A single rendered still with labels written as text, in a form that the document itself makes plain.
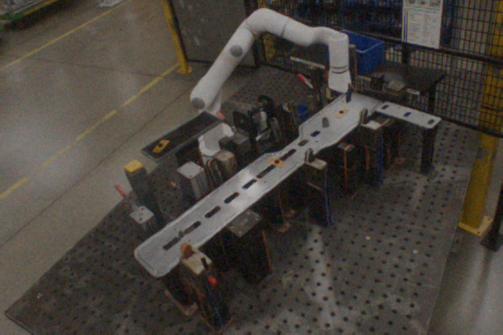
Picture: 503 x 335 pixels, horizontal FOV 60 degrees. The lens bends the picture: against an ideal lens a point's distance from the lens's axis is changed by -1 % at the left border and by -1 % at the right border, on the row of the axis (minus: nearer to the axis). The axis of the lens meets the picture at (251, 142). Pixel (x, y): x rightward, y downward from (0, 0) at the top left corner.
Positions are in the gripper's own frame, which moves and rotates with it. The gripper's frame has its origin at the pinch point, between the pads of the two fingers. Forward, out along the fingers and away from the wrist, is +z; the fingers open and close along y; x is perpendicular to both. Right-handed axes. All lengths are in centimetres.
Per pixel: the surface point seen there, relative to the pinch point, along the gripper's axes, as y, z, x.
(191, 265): 20, 3, -108
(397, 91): 16.3, 3.2, 23.6
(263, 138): -19.3, 10.8, -35.7
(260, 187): 6, 9, -62
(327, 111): -6.6, 8.9, -2.6
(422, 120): 35.1, 8.4, 14.2
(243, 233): 21, 6, -85
